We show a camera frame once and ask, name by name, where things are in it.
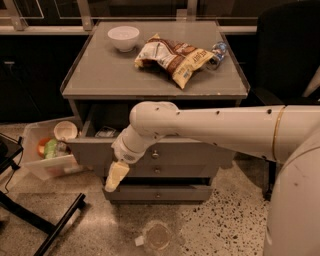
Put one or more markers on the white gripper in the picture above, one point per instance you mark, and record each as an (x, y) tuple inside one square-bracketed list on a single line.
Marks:
[(126, 154)]

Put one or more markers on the grey top drawer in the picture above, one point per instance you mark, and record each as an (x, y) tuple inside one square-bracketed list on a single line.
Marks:
[(96, 152)]

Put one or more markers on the grey drawer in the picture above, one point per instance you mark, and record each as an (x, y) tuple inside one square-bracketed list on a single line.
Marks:
[(161, 190), (96, 152), (173, 171)]

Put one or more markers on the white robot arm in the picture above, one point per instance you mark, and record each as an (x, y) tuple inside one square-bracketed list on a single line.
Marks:
[(289, 135)]

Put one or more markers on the grey bottom drawer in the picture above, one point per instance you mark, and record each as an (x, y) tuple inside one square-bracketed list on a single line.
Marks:
[(161, 190)]

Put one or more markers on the grey middle drawer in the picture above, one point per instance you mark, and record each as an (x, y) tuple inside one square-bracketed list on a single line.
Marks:
[(173, 171)]

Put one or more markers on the round metal drawer knob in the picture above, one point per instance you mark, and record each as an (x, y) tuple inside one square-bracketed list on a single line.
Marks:
[(155, 154)]

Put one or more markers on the grey drawer cabinet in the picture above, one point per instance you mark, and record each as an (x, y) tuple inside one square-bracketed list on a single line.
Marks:
[(102, 73)]

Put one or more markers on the stack of white cards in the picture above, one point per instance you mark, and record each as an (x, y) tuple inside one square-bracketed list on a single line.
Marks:
[(106, 132)]

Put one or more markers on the white paper cup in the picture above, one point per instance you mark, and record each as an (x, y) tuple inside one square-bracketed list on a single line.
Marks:
[(65, 130)]

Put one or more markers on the green apple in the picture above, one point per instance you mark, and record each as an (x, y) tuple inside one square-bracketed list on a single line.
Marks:
[(50, 149)]

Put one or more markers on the clear plastic bin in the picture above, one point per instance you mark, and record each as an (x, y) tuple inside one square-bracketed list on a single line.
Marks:
[(63, 164)]

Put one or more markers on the clear cup on floor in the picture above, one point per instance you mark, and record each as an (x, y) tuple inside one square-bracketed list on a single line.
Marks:
[(156, 235)]

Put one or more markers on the red orange fruit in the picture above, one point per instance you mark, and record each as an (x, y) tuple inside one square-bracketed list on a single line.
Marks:
[(41, 146)]

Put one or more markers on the brown yellow chip bag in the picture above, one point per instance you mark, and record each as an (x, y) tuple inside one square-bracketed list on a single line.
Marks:
[(180, 60)]

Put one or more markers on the white ceramic bowl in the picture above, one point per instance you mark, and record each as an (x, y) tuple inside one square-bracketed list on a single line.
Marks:
[(124, 38)]

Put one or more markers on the black office chair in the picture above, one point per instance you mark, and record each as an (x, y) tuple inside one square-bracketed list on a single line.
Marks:
[(287, 55)]

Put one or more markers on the black stand frame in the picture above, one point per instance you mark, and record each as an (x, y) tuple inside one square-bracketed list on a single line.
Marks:
[(9, 149)]

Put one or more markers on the metal railing frame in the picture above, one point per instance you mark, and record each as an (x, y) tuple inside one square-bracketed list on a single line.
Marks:
[(80, 16)]

